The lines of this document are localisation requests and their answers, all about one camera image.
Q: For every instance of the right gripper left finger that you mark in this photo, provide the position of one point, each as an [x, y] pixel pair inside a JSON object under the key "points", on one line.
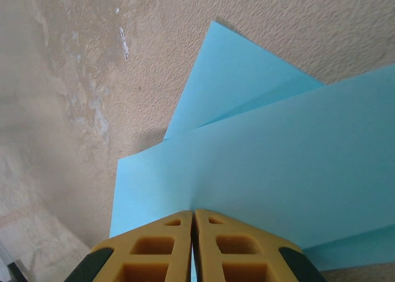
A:
{"points": [[182, 257]]}

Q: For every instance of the light blue paper sheet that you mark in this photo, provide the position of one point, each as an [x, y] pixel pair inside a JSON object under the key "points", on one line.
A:
{"points": [[262, 158]]}

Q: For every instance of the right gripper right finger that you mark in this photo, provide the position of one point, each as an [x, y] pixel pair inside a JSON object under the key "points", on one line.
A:
{"points": [[205, 257]]}

